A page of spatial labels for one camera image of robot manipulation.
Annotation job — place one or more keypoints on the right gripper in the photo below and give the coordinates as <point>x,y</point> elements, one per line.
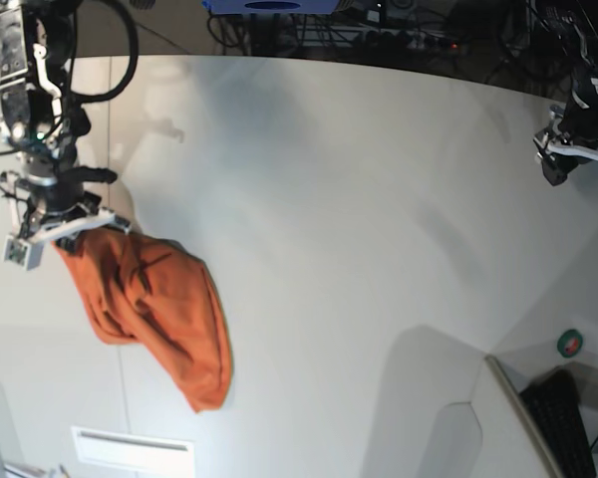
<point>51,205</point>

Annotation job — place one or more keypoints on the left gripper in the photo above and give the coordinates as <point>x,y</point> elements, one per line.
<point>559,152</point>

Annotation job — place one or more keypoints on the orange t-shirt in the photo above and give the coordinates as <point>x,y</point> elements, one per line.
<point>137,289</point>

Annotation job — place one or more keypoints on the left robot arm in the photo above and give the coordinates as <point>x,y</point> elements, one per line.
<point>577,30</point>

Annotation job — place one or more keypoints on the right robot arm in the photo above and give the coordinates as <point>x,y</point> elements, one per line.
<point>42,118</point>

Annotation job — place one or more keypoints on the green tape roll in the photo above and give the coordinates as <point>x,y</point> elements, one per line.
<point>570,343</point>

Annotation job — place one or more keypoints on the black keyboard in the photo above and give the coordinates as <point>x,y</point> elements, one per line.
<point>553,404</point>

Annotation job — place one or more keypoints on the blue box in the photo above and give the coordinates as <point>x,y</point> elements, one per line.
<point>228,7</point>

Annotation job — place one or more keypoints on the white partition board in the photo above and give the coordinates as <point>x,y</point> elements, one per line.
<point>516,447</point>

